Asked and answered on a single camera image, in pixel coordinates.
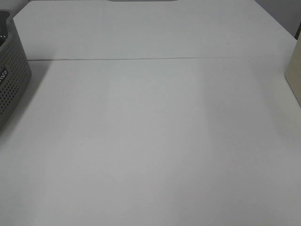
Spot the grey perforated plastic basket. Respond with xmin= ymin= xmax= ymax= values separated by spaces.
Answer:
xmin=0 ymin=9 xmax=32 ymax=129

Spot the beige box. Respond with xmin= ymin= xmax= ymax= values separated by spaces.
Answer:
xmin=285 ymin=36 xmax=301 ymax=105

